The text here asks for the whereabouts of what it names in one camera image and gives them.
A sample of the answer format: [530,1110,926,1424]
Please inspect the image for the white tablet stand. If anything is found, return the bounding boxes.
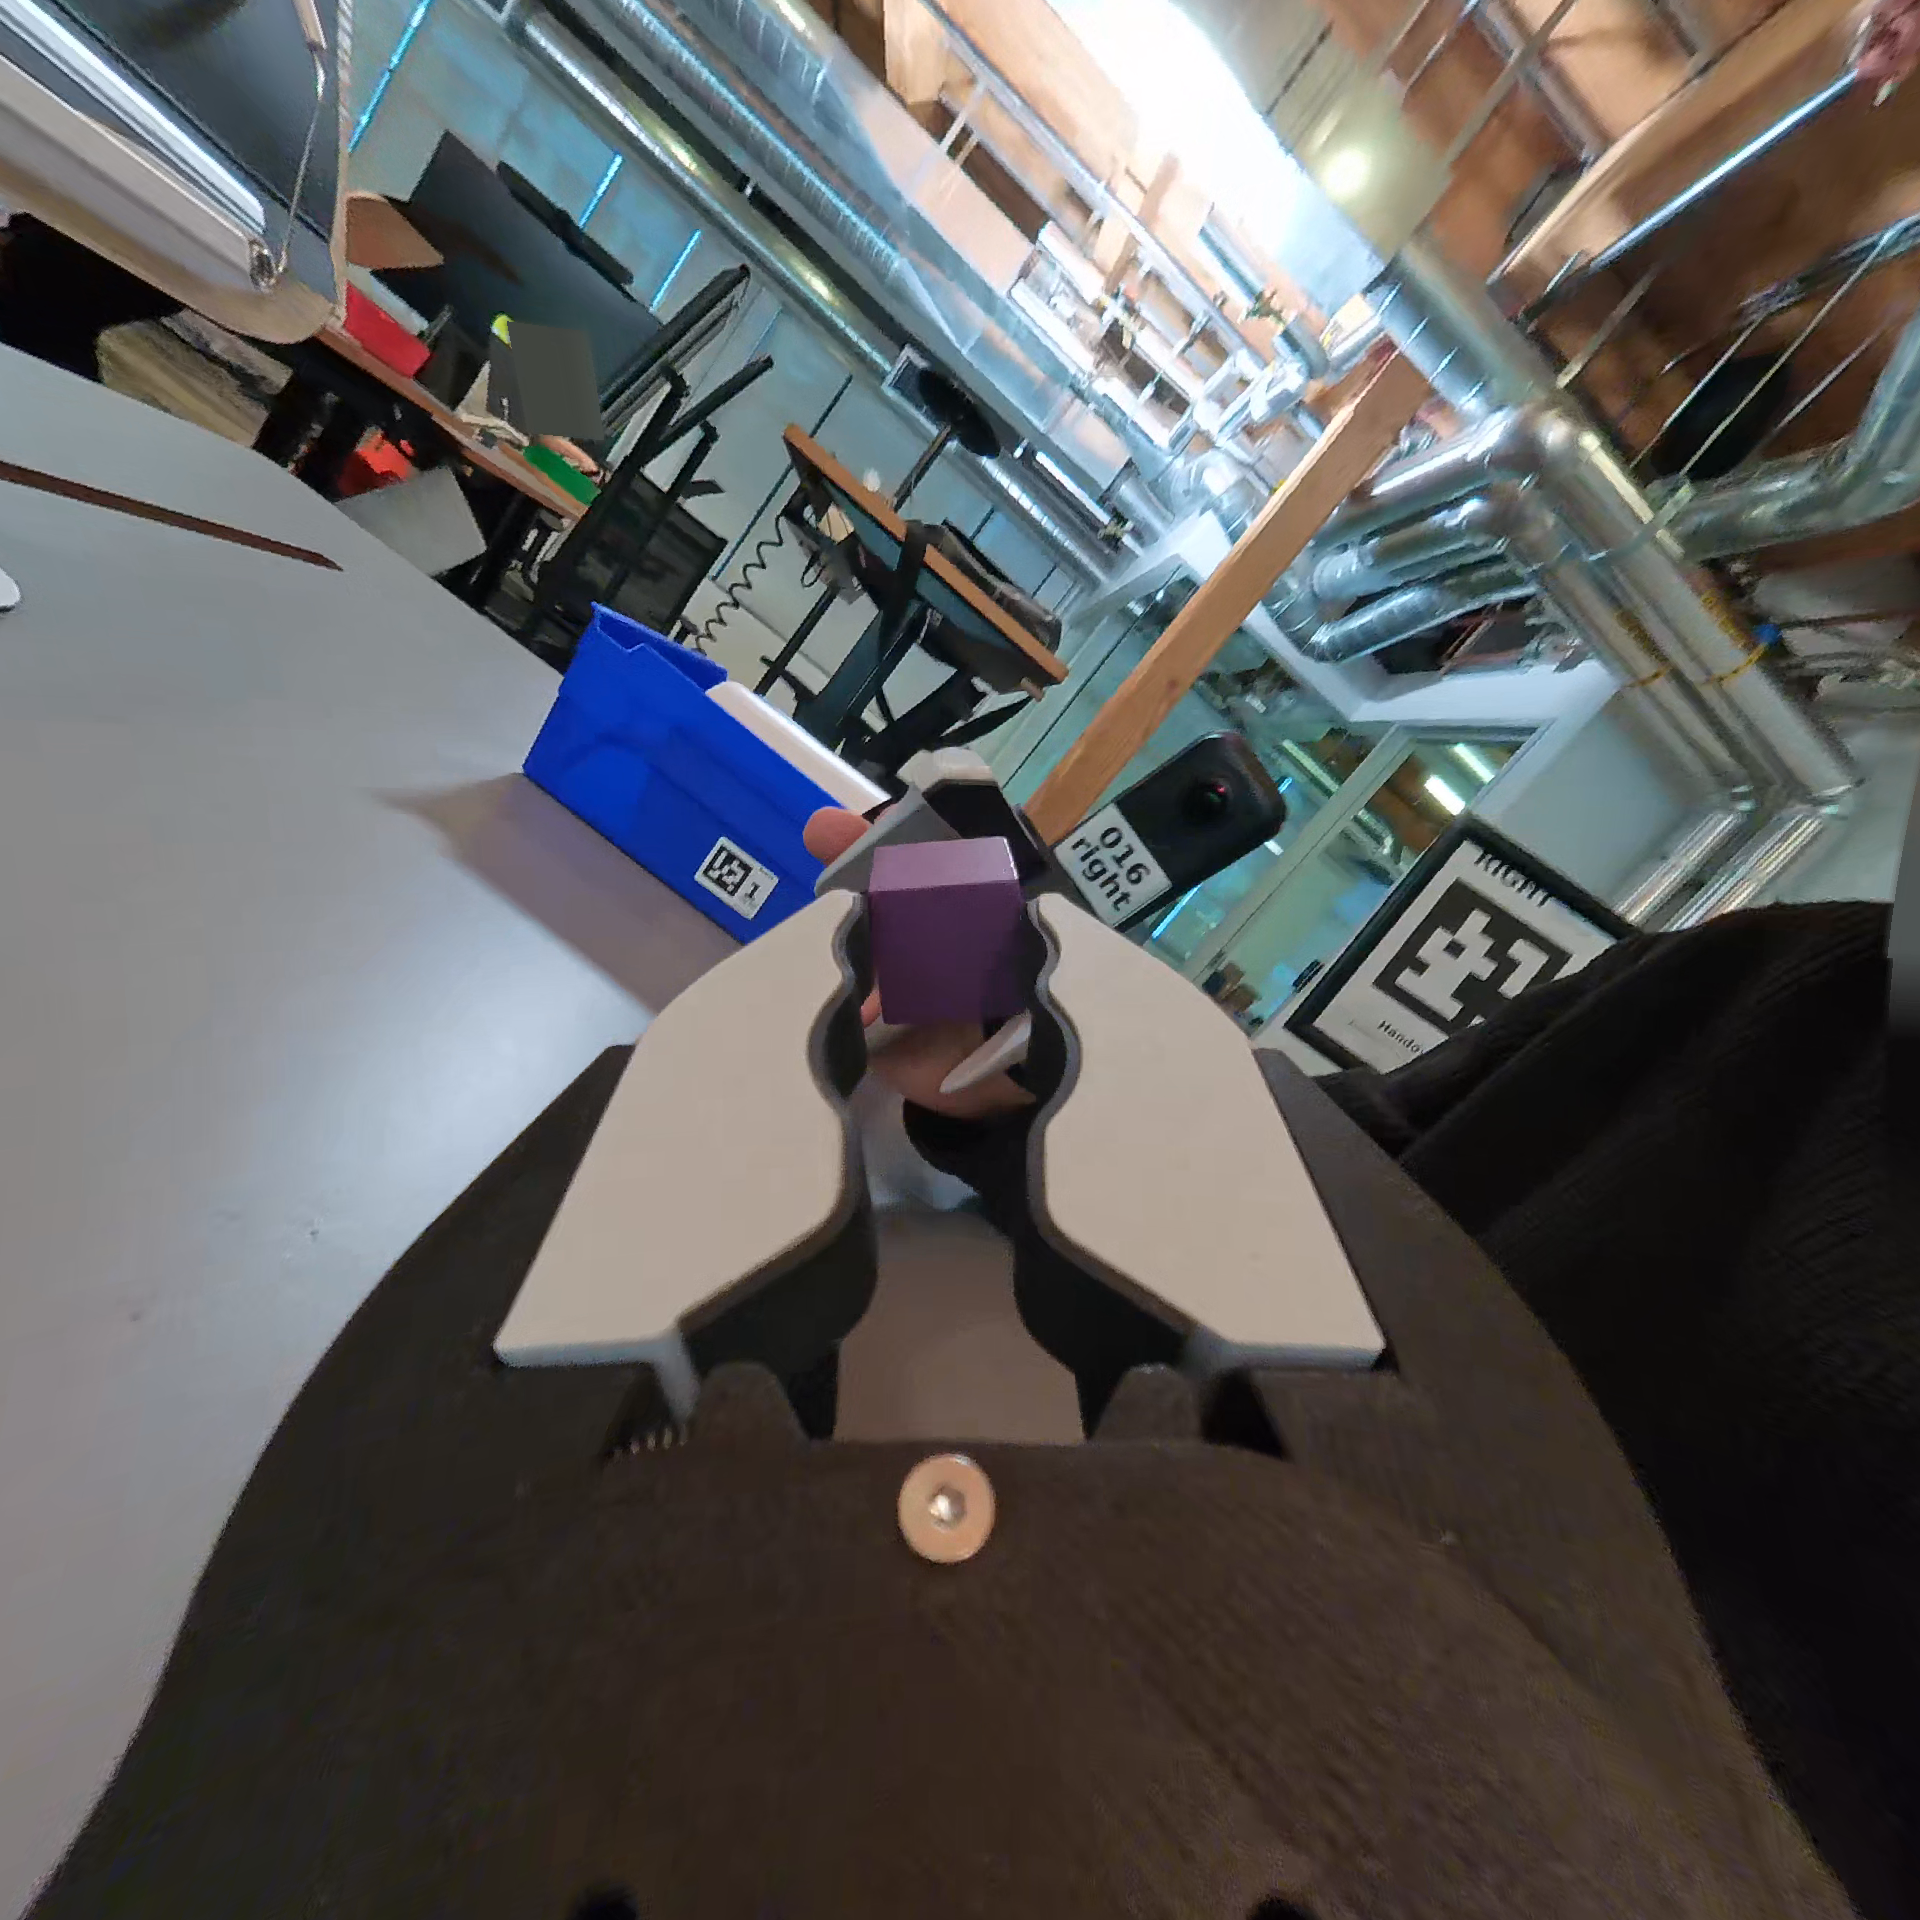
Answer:
[0,0,335,614]

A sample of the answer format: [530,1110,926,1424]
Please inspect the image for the silver spiral duct pipes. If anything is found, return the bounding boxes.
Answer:
[508,0,1143,543]

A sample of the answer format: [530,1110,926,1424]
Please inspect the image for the black screen with tan frame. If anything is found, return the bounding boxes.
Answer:
[0,0,352,344]

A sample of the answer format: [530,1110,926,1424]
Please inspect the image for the silver flexible duct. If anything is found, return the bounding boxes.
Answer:
[1665,360,1920,565]

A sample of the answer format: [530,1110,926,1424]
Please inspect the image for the purple cube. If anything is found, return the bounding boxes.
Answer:
[869,838,1027,1027]

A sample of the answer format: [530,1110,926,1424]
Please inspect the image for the person's right hand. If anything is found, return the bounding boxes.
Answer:
[803,806,1041,1125]

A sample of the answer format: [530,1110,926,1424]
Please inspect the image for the black round disc stand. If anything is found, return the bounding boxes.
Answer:
[861,374,1001,520]

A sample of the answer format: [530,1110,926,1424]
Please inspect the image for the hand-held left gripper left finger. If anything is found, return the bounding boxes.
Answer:
[494,903,877,1420]

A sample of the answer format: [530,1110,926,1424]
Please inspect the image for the person's right forearm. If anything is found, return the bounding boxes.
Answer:
[901,897,1920,1878]

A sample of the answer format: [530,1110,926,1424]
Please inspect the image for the black metal frame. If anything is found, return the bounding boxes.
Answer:
[599,268,775,498]

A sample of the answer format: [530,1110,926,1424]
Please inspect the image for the red plastic bin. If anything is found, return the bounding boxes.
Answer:
[343,285,434,377]

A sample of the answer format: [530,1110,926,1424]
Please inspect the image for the black crate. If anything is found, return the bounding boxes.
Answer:
[533,464,732,671]

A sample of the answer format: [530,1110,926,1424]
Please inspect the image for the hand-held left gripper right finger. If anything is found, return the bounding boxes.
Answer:
[1011,897,1384,1420]

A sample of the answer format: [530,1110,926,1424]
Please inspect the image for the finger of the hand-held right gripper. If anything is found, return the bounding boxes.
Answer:
[940,1020,1041,1094]
[812,749,1001,897]

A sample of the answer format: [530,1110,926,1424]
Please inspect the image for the wooden edged table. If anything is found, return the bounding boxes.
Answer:
[780,424,1070,750]

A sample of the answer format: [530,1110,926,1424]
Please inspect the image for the wooden top table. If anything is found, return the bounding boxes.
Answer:
[306,325,599,600]

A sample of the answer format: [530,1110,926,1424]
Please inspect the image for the blue plastic bin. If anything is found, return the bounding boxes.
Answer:
[523,604,891,949]

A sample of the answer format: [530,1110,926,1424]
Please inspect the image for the black coiled cable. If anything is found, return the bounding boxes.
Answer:
[713,518,796,647]

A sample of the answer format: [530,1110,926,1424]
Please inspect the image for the silver ventilation duct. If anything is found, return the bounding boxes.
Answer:
[1305,254,1866,903]

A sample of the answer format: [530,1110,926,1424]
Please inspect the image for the grey leaning board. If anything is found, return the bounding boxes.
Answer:
[335,466,491,580]

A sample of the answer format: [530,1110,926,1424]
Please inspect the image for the black framed marker sign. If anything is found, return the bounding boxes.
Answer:
[1286,812,1640,1076]

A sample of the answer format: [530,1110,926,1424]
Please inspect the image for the black panel with cardboard flap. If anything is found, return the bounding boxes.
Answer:
[345,132,633,325]

